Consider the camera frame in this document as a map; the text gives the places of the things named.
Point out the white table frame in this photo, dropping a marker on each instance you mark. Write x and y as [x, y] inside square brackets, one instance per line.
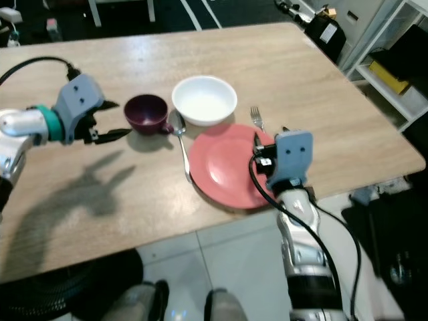
[95, 12]

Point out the grey robot right leg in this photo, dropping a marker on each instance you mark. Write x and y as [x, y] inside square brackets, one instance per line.
[227, 306]

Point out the black bag with white label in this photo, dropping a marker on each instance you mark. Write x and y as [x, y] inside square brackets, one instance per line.
[324, 37]

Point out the white bowl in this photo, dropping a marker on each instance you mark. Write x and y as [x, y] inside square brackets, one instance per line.
[204, 103]

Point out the yellow box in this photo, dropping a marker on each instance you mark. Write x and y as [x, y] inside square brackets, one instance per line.
[388, 77]

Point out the grey-blue right wrist camera mount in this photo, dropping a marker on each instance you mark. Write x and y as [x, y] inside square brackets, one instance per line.
[293, 154]

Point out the grey-blue left wrist camera mount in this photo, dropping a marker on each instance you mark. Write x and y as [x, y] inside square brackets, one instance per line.
[80, 100]

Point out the silver metal spoon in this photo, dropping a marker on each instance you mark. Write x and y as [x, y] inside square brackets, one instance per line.
[177, 124]

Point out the grey robot left leg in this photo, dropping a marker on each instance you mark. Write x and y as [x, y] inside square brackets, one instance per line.
[140, 301]

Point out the white shelf unit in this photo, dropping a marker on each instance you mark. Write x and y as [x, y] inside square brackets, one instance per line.
[391, 100]

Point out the purple cup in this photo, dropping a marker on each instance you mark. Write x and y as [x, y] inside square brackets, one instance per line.
[146, 114]

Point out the pink round plate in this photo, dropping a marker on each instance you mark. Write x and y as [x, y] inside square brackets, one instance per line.
[224, 167]

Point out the grey-blue wrist camera mount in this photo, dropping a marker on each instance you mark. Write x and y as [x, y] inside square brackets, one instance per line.
[293, 154]
[80, 100]

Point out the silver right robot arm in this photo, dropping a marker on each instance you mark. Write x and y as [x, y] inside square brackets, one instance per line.
[301, 247]

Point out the black equipment bag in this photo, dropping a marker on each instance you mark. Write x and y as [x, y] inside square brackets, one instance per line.
[394, 241]

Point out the silver metal fork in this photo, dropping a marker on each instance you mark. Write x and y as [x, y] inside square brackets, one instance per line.
[257, 117]

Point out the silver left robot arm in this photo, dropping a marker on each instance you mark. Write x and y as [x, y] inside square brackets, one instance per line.
[19, 127]

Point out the grey robot leg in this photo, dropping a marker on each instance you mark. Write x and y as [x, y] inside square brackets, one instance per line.
[140, 301]
[227, 306]

